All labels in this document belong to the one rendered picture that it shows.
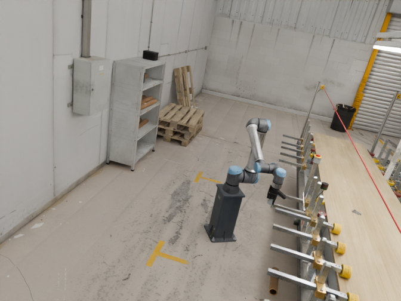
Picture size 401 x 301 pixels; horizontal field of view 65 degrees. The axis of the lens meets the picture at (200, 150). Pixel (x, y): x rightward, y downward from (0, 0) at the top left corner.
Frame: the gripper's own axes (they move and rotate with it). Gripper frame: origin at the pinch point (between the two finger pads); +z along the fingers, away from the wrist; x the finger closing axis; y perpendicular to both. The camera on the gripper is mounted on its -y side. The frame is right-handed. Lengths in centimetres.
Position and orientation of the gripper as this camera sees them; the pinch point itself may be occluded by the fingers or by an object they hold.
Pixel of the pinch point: (271, 206)
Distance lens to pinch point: 296.8
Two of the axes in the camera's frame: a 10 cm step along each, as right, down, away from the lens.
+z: -1.9, 9.0, 3.9
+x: -2.8, 3.3, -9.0
